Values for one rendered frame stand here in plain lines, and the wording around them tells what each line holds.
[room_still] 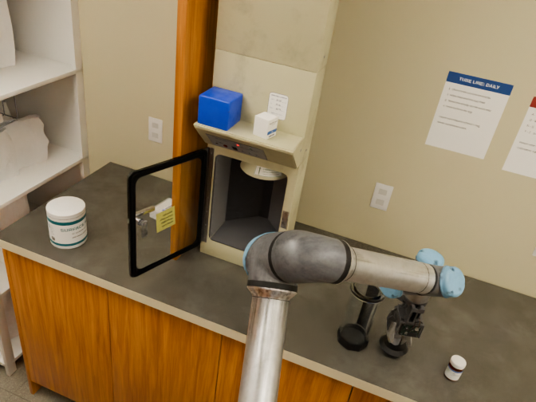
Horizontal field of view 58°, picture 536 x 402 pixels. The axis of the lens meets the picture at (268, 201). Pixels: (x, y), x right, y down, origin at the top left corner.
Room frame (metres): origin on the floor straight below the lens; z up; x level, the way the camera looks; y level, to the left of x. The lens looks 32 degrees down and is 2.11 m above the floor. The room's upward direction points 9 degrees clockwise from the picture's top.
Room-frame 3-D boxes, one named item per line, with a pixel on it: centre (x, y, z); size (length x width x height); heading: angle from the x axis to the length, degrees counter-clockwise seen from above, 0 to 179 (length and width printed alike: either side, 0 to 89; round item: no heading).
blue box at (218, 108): (1.38, 0.19, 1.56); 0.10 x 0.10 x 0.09; 74
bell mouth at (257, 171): (1.50, 0.03, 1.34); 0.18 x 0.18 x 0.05
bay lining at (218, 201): (1.53, 0.04, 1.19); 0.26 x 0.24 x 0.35; 74
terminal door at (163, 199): (1.31, 0.32, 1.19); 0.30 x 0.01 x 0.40; 143
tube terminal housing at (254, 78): (1.53, 0.04, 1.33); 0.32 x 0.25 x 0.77; 74
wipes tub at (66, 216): (1.41, 0.71, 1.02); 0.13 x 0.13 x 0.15
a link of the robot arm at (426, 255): (1.09, -0.46, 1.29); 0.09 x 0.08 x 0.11; 127
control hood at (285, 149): (1.35, 0.09, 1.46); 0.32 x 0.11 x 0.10; 74
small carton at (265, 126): (1.34, 0.04, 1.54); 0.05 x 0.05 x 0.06; 60
